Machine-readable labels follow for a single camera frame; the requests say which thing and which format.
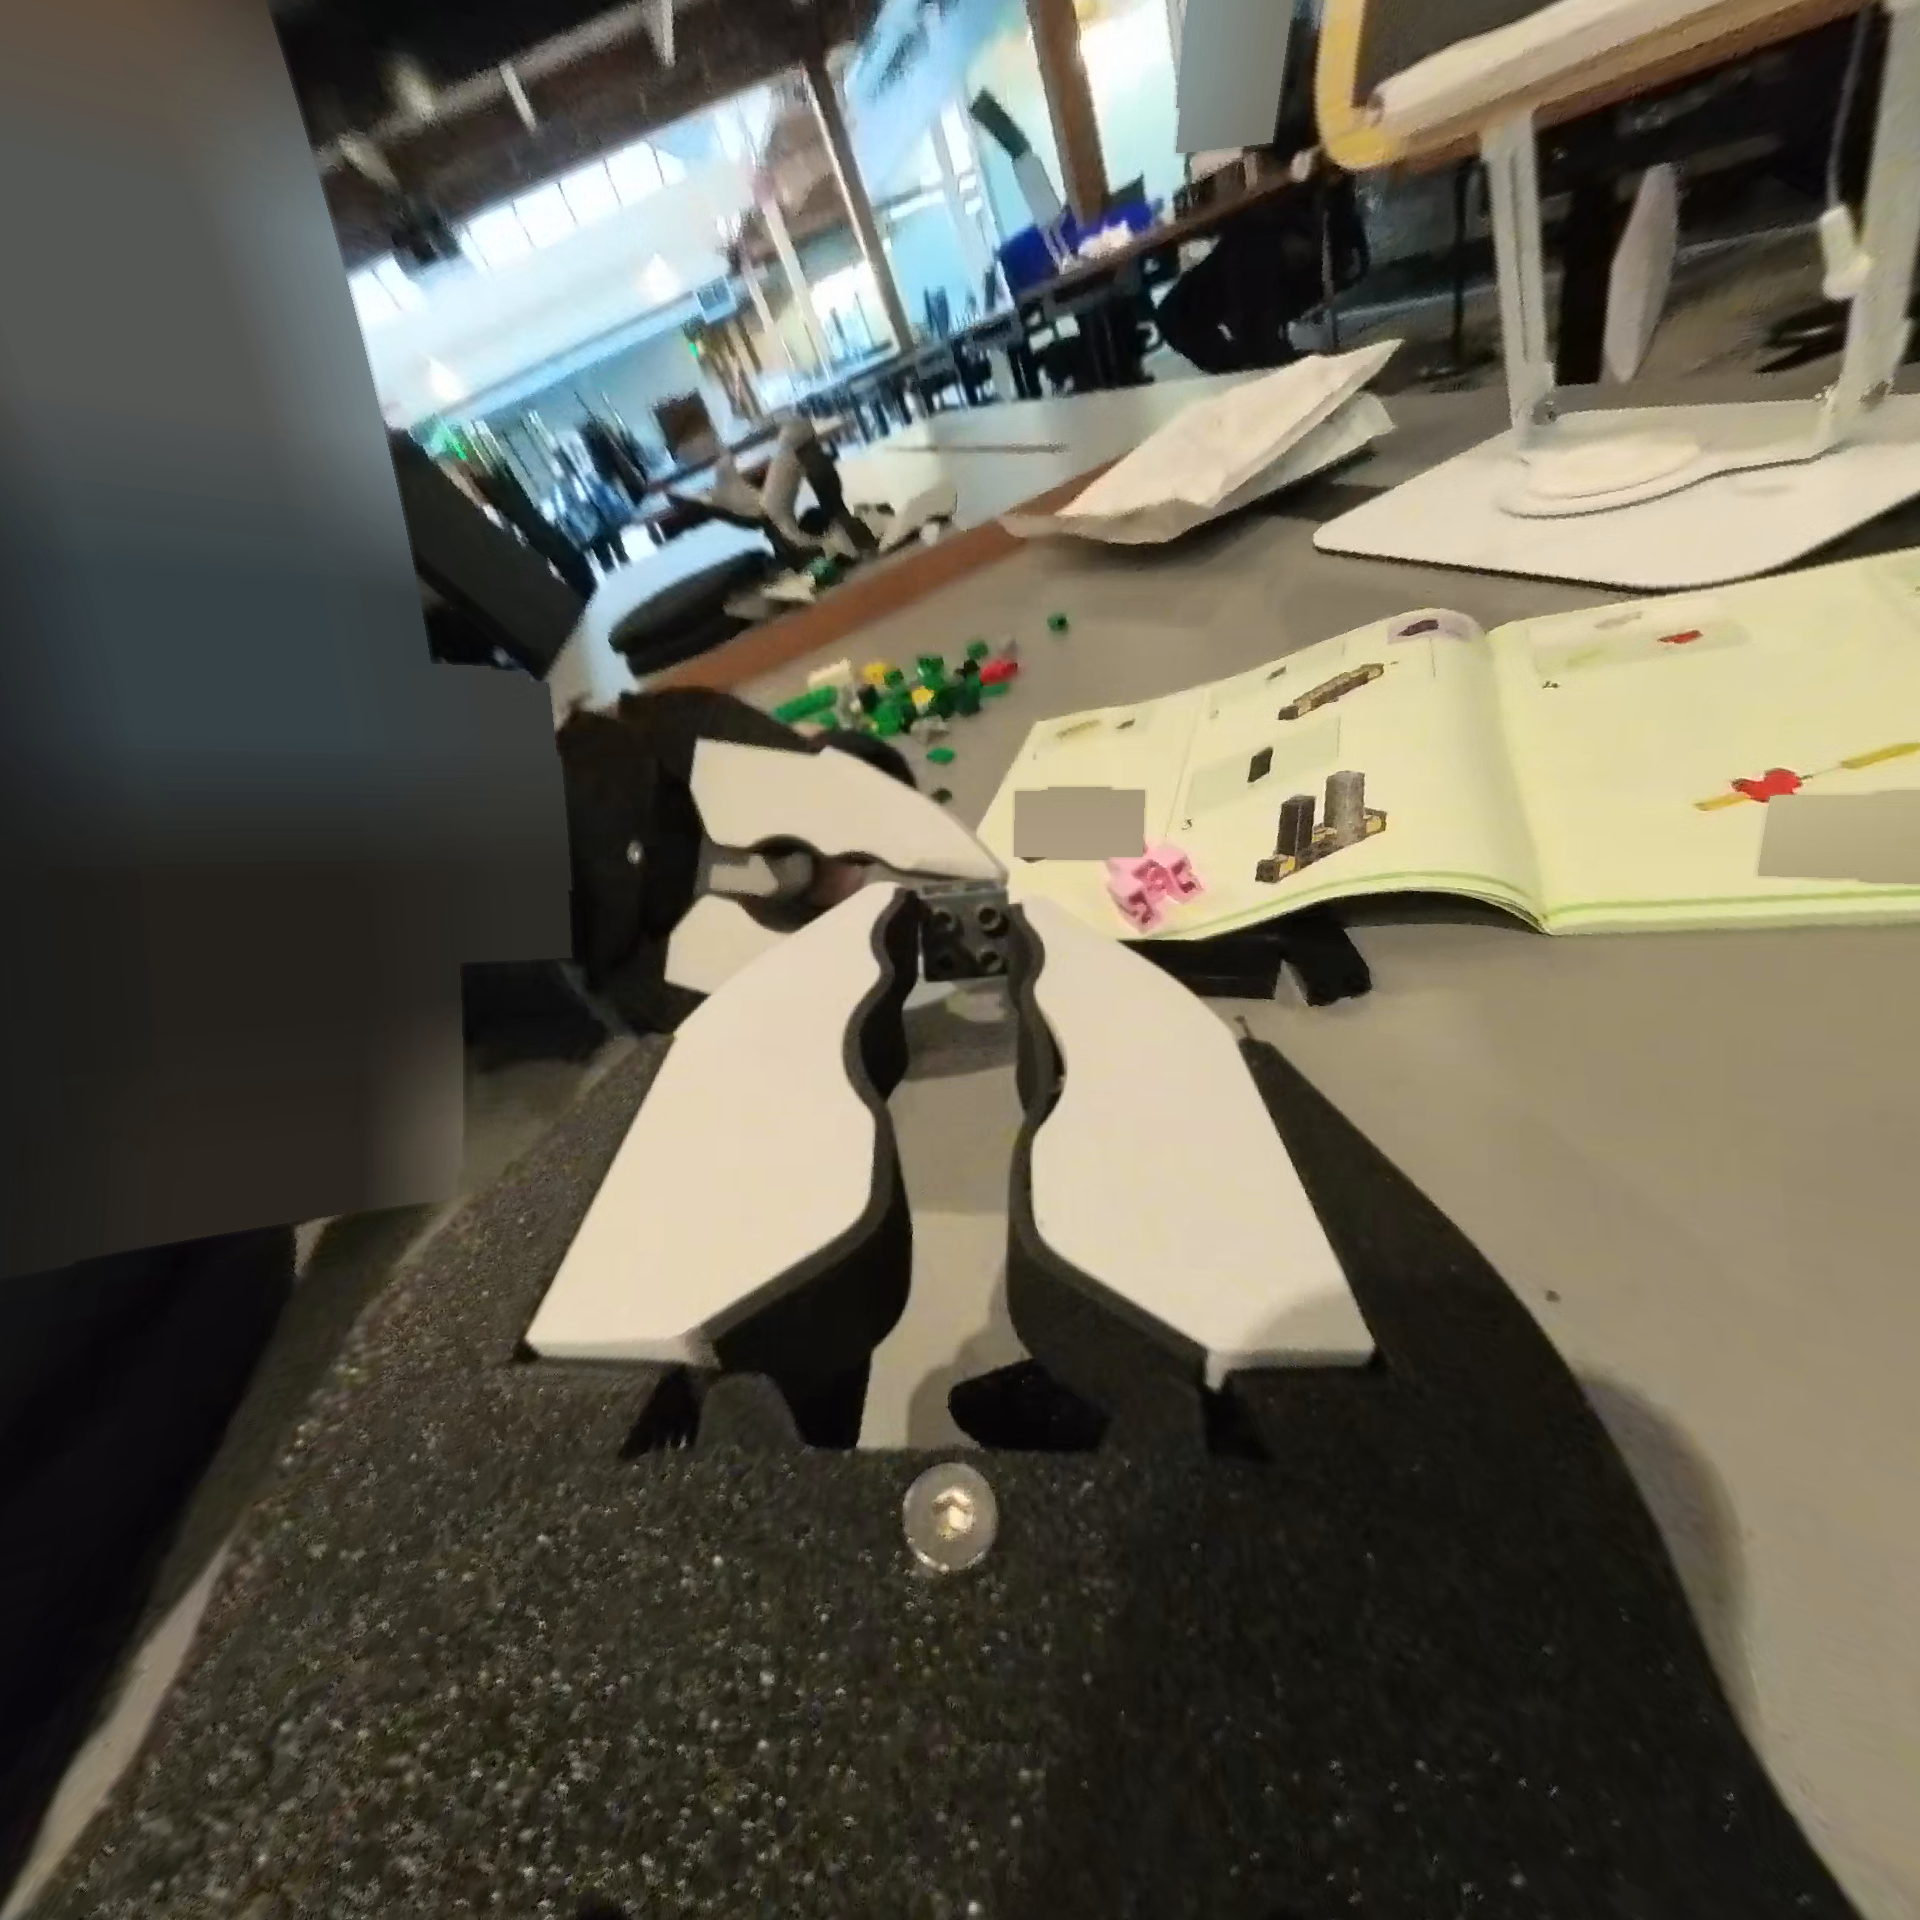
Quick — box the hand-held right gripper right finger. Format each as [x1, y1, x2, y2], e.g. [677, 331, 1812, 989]
[1008, 900, 1384, 1395]

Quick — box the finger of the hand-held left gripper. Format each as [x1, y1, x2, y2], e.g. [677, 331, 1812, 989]
[667, 885, 890, 1003]
[690, 740, 1012, 891]

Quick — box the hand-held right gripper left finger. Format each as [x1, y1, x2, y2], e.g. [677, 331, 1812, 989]
[519, 885, 921, 1370]

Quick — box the black brick assembly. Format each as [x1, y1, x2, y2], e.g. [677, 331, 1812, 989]
[911, 882, 1017, 986]

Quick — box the grey desk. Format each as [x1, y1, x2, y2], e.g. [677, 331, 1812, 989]
[601, 342, 1920, 1920]

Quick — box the pile of colourful bricks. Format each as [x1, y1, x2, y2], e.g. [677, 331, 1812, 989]
[771, 639, 1025, 756]

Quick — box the black round cushion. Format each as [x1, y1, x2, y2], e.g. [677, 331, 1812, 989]
[607, 551, 776, 679]

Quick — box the white table with wooden edge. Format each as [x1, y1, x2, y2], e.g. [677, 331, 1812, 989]
[576, 373, 1202, 709]

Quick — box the pink brick pig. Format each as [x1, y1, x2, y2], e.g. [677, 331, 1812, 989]
[1107, 845, 1210, 934]

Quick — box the torn white paper bag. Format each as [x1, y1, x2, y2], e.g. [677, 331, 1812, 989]
[828, 450, 961, 561]

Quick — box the black chair backrest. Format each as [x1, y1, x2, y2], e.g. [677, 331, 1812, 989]
[388, 432, 591, 679]

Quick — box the building instruction booklet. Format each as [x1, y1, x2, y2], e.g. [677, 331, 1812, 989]
[975, 546, 1920, 942]

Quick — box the white stand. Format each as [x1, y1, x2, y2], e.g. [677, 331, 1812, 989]
[1314, 108, 1920, 591]

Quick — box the tilted wooden board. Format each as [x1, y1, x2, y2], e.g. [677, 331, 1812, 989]
[1317, 0, 1881, 170]

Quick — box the white cable with plug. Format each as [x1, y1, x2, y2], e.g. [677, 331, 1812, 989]
[1812, 0, 1887, 306]

